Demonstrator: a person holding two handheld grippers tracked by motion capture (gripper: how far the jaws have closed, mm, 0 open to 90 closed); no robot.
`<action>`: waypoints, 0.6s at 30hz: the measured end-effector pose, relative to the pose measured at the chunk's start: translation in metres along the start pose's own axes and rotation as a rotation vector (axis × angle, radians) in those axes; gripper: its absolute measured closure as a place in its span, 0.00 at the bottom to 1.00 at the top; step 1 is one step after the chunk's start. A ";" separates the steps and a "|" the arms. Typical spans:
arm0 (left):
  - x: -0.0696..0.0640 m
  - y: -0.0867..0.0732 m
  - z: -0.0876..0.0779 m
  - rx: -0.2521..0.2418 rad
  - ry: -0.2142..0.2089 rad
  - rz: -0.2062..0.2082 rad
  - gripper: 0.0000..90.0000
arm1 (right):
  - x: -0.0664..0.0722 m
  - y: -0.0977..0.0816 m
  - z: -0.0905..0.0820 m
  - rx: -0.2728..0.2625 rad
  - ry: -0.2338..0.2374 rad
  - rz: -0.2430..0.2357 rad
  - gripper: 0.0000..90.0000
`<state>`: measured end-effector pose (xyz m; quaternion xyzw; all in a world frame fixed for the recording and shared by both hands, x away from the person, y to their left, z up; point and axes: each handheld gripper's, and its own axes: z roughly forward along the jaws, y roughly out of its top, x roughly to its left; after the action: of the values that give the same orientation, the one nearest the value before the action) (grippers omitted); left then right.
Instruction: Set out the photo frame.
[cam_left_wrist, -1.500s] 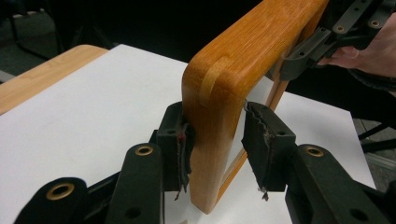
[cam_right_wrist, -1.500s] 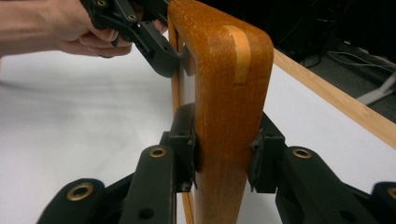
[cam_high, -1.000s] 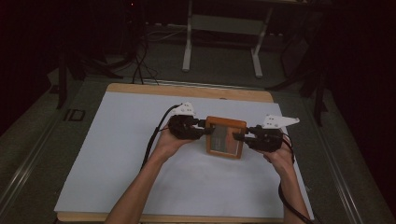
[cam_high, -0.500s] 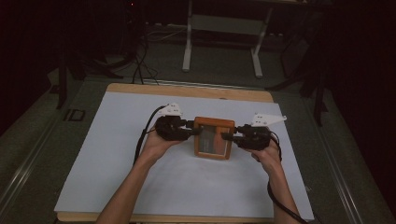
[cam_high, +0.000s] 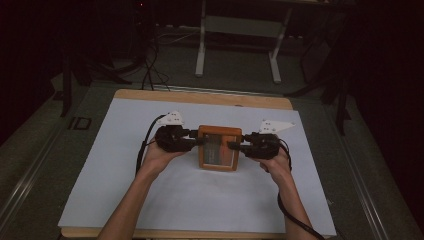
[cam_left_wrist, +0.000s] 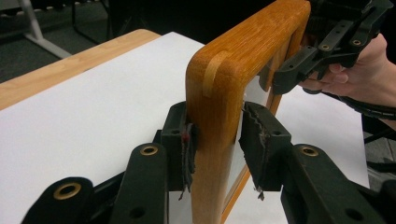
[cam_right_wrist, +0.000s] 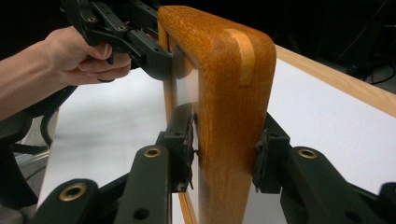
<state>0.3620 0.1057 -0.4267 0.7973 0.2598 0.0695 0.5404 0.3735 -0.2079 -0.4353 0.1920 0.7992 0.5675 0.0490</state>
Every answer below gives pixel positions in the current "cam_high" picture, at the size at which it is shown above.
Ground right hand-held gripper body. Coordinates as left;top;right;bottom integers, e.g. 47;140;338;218
239;119;296;160

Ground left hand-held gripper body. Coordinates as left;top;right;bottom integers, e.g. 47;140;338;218
154;110;198;154

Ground orange wooden picture frame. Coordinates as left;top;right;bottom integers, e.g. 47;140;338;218
197;124;243;173

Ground person's right hand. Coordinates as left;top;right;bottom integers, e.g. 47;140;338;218
253;148;292;186

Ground person's left hand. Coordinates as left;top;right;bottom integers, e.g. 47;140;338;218
139;138;188;178

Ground wooden table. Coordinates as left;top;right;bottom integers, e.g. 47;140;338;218
60;88;334;240

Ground white table mat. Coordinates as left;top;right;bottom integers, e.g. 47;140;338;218
57;97;338;237

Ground black metal stand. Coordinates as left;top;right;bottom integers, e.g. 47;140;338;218
59;49;133;118
284;19;353;136

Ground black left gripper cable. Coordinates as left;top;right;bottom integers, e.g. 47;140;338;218
134;114;166;176

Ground black floor cables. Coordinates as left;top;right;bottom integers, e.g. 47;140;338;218
141;33;172;92

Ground white metal desk frame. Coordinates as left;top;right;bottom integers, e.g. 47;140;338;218
194;0;294;85

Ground white floor cable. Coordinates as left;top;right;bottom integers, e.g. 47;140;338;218
156;29;202;46

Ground aluminium floor rail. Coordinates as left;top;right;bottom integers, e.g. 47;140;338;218
324;106;390;240
0;129;65;228

